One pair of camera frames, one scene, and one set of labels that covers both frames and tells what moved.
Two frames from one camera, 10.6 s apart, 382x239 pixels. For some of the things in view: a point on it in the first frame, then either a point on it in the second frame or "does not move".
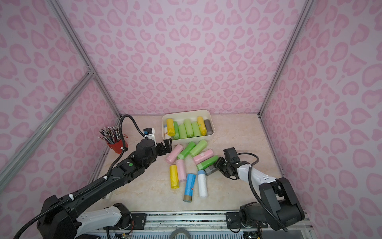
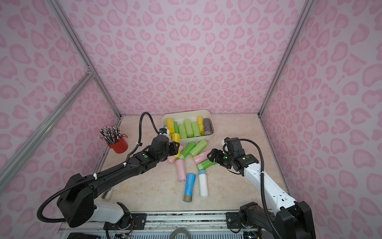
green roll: (182, 131) does not move
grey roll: (210, 169) to (207, 127)
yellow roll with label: (202, 125) does not move
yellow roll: (174, 177) to (176, 138)
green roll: (196, 129) does not move
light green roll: (189, 129) does not move
